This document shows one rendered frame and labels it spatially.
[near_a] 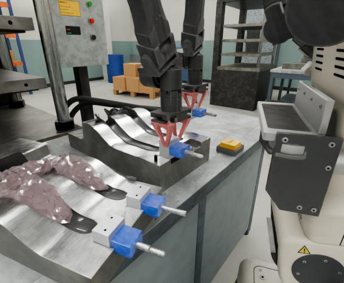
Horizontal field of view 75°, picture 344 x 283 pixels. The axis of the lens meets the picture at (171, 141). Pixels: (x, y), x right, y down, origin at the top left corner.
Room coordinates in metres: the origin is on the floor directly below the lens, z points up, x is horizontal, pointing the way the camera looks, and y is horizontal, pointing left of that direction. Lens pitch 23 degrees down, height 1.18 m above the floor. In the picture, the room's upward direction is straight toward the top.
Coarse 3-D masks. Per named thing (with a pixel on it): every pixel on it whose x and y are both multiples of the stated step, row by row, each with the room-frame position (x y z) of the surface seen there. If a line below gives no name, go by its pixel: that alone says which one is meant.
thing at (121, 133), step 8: (112, 112) 0.84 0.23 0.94; (120, 112) 0.85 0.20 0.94; (128, 112) 0.88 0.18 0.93; (112, 120) 0.78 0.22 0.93; (136, 120) 0.83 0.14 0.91; (112, 128) 0.74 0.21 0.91; (120, 128) 0.75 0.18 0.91; (144, 128) 0.80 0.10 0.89; (120, 136) 0.72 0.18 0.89; (128, 136) 0.73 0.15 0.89; (136, 144) 0.68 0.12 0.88; (144, 144) 0.67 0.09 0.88
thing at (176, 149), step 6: (174, 138) 0.58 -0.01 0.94; (162, 144) 0.57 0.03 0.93; (174, 144) 0.57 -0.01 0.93; (180, 144) 0.57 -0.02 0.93; (186, 144) 0.57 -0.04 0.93; (162, 150) 0.57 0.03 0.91; (168, 150) 0.56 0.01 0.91; (174, 150) 0.55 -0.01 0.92; (180, 150) 0.54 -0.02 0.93; (186, 150) 0.55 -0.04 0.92; (162, 156) 0.57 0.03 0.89; (168, 156) 0.56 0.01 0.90; (174, 156) 0.55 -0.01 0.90; (180, 156) 0.54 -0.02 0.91; (198, 156) 0.52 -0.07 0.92
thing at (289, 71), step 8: (288, 64) 3.97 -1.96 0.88; (296, 64) 3.90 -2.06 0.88; (304, 64) 3.83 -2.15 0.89; (272, 72) 3.88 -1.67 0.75; (280, 72) 3.80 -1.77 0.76; (288, 72) 3.73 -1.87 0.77; (296, 72) 3.66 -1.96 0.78; (272, 80) 3.87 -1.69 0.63; (280, 88) 4.62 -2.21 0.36; (288, 88) 5.35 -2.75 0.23; (280, 96) 4.61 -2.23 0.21; (288, 96) 5.05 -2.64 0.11
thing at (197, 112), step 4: (196, 104) 0.89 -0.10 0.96; (196, 108) 0.87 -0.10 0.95; (200, 108) 0.87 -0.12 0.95; (204, 108) 0.87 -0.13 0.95; (192, 112) 0.86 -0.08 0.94; (196, 112) 0.85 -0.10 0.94; (200, 112) 0.84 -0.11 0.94; (204, 112) 0.85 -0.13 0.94; (208, 112) 0.84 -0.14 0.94; (192, 116) 0.87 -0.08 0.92; (196, 116) 0.85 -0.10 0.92; (200, 116) 0.84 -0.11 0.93
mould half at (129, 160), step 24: (96, 120) 0.76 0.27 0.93; (120, 120) 0.79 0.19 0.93; (144, 120) 0.84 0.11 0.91; (72, 144) 0.82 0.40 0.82; (96, 144) 0.71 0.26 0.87; (120, 144) 0.67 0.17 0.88; (120, 168) 0.63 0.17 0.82; (144, 168) 0.56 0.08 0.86; (168, 168) 0.55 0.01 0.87; (192, 168) 0.64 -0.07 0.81
